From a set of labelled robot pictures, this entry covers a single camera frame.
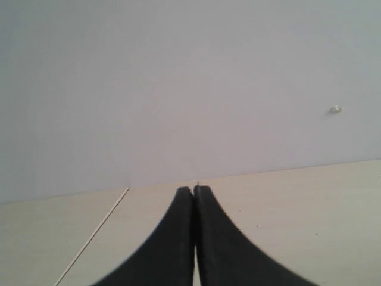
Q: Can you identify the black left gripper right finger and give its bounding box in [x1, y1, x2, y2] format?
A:
[193, 185, 313, 285]

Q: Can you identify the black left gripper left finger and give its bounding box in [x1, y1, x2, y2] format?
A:
[96, 186, 195, 285]

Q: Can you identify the white wall plug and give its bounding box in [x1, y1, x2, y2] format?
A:
[327, 105, 344, 115]

